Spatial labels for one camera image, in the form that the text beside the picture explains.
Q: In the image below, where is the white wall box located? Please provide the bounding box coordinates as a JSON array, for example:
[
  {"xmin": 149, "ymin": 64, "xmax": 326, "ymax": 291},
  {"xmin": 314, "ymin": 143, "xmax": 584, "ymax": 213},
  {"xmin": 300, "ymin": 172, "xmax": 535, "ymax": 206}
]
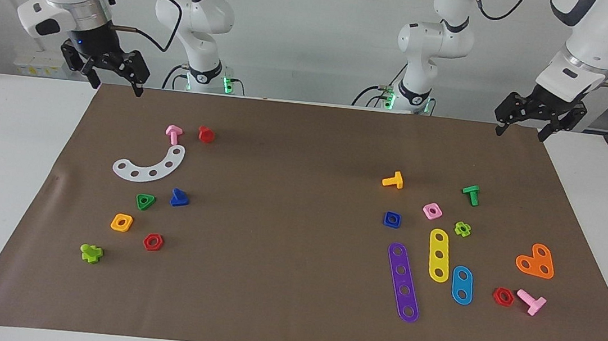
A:
[{"xmin": 12, "ymin": 47, "xmax": 68, "ymax": 80}]

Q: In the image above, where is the green plastic bolt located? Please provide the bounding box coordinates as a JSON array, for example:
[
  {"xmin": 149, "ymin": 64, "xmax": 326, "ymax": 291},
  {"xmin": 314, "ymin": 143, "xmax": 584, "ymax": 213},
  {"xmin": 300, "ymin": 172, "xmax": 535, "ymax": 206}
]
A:
[{"xmin": 460, "ymin": 184, "xmax": 482, "ymax": 207}]

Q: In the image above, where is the orange three-hole angled plate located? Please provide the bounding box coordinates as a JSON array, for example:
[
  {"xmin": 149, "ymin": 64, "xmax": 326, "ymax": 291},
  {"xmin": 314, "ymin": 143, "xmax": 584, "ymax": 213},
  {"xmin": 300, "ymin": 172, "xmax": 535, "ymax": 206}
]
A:
[{"xmin": 514, "ymin": 241, "xmax": 557, "ymax": 280}]

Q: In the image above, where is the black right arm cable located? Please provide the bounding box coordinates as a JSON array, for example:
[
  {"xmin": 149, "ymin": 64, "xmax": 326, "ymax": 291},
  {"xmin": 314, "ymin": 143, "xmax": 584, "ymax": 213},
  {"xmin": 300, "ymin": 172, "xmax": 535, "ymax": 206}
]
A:
[{"xmin": 89, "ymin": 0, "xmax": 187, "ymax": 53}]

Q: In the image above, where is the black base cable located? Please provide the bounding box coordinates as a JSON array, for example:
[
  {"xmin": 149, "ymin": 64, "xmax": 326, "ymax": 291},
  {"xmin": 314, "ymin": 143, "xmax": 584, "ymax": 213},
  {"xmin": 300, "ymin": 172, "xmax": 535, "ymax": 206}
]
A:
[
  {"xmin": 352, "ymin": 81, "xmax": 390, "ymax": 110},
  {"xmin": 161, "ymin": 61, "xmax": 189, "ymax": 92}
]

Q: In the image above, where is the pink square plastic nut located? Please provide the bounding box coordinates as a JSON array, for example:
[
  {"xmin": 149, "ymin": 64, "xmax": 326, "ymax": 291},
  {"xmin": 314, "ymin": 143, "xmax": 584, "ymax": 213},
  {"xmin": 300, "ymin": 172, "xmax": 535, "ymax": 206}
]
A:
[{"xmin": 421, "ymin": 202, "xmax": 444, "ymax": 222}]

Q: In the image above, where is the orange plastic bolt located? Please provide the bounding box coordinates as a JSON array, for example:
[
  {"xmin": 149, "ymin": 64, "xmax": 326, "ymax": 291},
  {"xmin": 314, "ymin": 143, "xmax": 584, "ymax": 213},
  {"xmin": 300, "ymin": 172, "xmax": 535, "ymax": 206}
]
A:
[{"xmin": 381, "ymin": 170, "xmax": 405, "ymax": 190}]

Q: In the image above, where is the pink plastic bolt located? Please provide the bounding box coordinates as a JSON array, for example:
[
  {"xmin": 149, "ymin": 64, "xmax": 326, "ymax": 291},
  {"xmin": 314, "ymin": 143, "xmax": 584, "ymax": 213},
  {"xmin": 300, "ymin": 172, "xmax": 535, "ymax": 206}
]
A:
[
  {"xmin": 514, "ymin": 288, "xmax": 548, "ymax": 318},
  {"xmin": 164, "ymin": 125, "xmax": 184, "ymax": 147}
]

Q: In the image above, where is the green triangular plastic nut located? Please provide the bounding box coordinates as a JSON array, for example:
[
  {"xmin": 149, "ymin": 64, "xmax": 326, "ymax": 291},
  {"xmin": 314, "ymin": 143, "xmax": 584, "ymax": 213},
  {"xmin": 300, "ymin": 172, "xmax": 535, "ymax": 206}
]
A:
[{"xmin": 134, "ymin": 193, "xmax": 157, "ymax": 212}]

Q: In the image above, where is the blue two-hole plate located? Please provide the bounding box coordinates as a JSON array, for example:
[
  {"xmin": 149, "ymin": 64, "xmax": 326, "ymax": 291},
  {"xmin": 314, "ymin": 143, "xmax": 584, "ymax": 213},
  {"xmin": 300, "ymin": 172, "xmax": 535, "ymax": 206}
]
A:
[{"xmin": 449, "ymin": 265, "xmax": 476, "ymax": 307}]

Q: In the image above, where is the red hexagonal plastic nut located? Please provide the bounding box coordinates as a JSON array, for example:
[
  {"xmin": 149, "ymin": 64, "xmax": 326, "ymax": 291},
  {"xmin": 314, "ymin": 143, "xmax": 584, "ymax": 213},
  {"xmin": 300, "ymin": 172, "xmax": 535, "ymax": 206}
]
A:
[
  {"xmin": 492, "ymin": 287, "xmax": 516, "ymax": 308},
  {"xmin": 142, "ymin": 232, "xmax": 165, "ymax": 253}
]

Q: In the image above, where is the blue plastic screw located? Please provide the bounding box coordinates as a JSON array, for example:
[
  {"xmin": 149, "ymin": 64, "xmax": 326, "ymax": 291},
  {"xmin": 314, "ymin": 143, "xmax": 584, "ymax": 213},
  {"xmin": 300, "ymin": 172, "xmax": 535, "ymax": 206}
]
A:
[{"xmin": 169, "ymin": 187, "xmax": 191, "ymax": 208}]

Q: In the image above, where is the brown table mat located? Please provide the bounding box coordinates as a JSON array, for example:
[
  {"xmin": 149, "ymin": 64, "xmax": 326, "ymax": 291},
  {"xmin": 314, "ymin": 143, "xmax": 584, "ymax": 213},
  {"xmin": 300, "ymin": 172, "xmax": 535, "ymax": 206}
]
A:
[{"xmin": 0, "ymin": 70, "xmax": 608, "ymax": 341}]

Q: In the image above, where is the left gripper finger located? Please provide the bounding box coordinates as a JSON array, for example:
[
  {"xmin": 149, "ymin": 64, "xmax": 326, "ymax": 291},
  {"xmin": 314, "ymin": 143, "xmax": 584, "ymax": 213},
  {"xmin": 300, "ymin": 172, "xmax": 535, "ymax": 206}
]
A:
[
  {"xmin": 536, "ymin": 120, "xmax": 564, "ymax": 145},
  {"xmin": 493, "ymin": 114, "xmax": 515, "ymax": 139}
]

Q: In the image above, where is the yellow three-hole plate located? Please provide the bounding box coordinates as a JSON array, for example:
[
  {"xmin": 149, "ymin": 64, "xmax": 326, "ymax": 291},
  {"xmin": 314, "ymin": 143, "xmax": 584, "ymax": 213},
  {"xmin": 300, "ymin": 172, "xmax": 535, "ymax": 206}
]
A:
[{"xmin": 425, "ymin": 228, "xmax": 454, "ymax": 284}]

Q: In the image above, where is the purple four-hole plate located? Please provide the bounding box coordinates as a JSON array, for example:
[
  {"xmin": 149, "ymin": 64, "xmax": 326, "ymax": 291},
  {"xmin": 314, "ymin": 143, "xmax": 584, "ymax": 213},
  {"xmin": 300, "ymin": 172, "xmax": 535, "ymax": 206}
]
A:
[{"xmin": 380, "ymin": 242, "xmax": 426, "ymax": 324}]

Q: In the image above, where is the lime plastic bolt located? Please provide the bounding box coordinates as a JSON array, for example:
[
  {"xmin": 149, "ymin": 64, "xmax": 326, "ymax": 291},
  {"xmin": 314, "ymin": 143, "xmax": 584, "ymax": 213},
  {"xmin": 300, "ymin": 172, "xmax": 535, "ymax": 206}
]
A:
[{"xmin": 79, "ymin": 243, "xmax": 105, "ymax": 266}]

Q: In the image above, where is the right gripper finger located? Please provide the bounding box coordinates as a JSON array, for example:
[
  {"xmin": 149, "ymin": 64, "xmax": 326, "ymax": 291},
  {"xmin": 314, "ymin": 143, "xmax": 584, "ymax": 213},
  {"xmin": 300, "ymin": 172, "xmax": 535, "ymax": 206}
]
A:
[
  {"xmin": 126, "ymin": 69, "xmax": 149, "ymax": 98},
  {"xmin": 80, "ymin": 60, "xmax": 105, "ymax": 92}
]

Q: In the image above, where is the white curved five-hole plate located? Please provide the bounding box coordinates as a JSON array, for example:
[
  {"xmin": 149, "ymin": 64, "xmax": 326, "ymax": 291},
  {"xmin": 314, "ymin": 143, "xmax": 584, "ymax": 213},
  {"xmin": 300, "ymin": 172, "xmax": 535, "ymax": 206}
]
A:
[{"xmin": 111, "ymin": 138, "xmax": 187, "ymax": 187}]

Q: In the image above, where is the orange square plastic nut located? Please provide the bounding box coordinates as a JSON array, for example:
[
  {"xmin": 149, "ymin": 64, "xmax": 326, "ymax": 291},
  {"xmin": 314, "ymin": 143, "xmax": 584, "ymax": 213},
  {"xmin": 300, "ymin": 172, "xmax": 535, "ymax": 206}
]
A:
[{"xmin": 110, "ymin": 212, "xmax": 134, "ymax": 234}]

